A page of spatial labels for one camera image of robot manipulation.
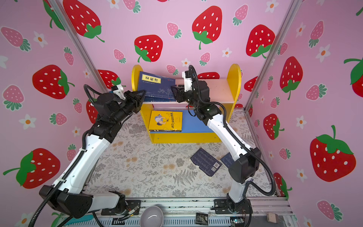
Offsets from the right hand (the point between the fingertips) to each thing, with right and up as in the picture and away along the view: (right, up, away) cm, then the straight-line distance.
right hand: (174, 85), depth 70 cm
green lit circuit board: (+32, -68, +1) cm, 75 cm away
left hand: (-12, -4, -7) cm, 14 cm away
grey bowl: (-11, -67, +1) cm, 68 cm away
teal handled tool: (-30, -50, -25) cm, 64 cm away
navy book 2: (+33, -43, +21) cm, 58 cm away
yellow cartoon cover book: (-10, -18, +20) cm, 29 cm away
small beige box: (+50, -67, 0) cm, 83 cm away
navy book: (+19, -44, +20) cm, 52 cm away
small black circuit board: (+14, -67, -1) cm, 68 cm away
